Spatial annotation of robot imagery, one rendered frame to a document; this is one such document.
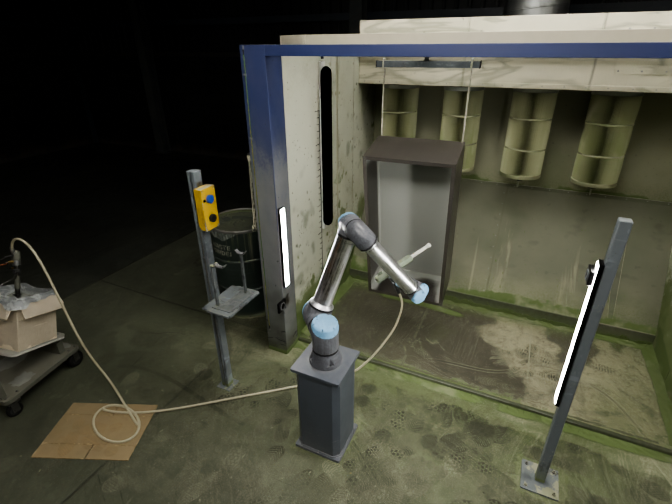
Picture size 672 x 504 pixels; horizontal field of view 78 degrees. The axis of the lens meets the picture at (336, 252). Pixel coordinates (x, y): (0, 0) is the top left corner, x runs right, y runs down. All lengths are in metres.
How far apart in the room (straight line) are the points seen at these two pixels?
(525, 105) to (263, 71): 2.08
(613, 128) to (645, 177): 0.70
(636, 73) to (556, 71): 0.50
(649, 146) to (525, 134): 1.01
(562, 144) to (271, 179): 2.58
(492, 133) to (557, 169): 0.65
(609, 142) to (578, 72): 0.58
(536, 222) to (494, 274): 0.60
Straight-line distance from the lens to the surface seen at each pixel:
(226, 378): 3.28
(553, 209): 4.25
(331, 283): 2.35
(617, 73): 3.70
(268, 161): 2.80
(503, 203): 4.24
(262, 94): 2.73
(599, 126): 3.82
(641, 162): 4.29
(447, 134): 3.87
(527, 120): 3.75
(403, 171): 3.14
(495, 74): 3.70
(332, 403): 2.48
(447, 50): 2.28
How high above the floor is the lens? 2.28
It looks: 27 degrees down
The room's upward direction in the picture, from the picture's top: straight up
